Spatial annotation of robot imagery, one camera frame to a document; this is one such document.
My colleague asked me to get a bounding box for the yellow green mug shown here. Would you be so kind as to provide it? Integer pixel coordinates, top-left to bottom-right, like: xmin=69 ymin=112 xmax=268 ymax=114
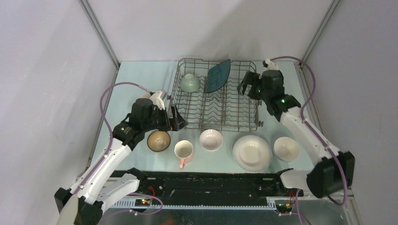
xmin=140 ymin=93 xmax=151 ymax=99

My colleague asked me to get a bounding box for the controller board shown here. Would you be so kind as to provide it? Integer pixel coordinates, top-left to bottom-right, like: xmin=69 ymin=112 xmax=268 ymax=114
xmin=134 ymin=199 xmax=152 ymax=207
xmin=276 ymin=203 xmax=294 ymax=214

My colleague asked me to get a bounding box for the left controller board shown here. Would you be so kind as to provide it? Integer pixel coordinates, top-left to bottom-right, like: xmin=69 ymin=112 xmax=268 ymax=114
xmin=134 ymin=199 xmax=152 ymax=207

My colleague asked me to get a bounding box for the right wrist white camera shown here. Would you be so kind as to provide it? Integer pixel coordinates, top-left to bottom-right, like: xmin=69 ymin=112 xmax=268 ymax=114
xmin=262 ymin=59 xmax=280 ymax=71

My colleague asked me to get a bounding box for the teal square plate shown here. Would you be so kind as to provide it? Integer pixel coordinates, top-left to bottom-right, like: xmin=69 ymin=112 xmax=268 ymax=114
xmin=206 ymin=59 xmax=231 ymax=93

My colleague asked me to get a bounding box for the pale green ceramic bowl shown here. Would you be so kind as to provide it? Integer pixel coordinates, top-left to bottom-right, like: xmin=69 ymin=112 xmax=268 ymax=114
xmin=180 ymin=74 xmax=200 ymax=93

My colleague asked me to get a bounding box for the white ceramic bowl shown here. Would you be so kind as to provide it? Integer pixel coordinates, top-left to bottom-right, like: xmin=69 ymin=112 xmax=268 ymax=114
xmin=273 ymin=136 xmax=300 ymax=162

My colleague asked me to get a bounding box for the white scalloped plate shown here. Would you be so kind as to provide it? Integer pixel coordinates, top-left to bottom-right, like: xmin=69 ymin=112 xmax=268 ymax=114
xmin=232 ymin=135 xmax=273 ymax=173

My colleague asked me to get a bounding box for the grey wire dish rack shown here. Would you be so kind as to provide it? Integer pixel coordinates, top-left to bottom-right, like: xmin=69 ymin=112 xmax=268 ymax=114
xmin=170 ymin=58 xmax=264 ymax=132

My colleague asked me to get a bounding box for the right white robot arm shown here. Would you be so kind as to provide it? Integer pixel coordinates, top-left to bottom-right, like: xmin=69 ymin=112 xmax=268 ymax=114
xmin=237 ymin=70 xmax=355 ymax=205

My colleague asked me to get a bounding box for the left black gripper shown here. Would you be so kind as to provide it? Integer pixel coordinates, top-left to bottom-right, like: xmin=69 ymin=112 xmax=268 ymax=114
xmin=142 ymin=104 xmax=188 ymax=132

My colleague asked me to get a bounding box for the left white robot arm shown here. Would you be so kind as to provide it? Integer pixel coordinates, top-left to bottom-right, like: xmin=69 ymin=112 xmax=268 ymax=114
xmin=54 ymin=98 xmax=187 ymax=225

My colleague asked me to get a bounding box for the brown rimmed tan bowl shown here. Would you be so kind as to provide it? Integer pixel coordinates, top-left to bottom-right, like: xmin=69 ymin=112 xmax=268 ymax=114
xmin=147 ymin=130 xmax=171 ymax=152

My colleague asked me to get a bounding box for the pink white bowl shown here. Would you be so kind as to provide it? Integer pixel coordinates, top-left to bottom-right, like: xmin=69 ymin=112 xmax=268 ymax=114
xmin=199 ymin=129 xmax=223 ymax=151

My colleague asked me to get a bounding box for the wrist white camera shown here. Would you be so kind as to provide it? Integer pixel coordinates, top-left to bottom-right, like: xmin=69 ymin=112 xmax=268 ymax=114
xmin=262 ymin=59 xmax=280 ymax=71
xmin=149 ymin=89 xmax=167 ymax=110

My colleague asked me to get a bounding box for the right controller board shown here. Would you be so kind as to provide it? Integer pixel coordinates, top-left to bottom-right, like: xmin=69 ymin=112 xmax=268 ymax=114
xmin=276 ymin=203 xmax=294 ymax=214

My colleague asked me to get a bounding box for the pink mug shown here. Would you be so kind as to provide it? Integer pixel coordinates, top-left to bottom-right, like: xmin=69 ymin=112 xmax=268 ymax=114
xmin=174 ymin=140 xmax=194 ymax=169

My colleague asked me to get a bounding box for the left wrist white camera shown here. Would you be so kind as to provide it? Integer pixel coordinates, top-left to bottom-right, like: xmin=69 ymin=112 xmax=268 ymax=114
xmin=149 ymin=89 xmax=167 ymax=110

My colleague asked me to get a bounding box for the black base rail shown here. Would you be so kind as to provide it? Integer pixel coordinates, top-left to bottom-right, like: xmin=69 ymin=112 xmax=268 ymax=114
xmin=112 ymin=168 xmax=297 ymax=207

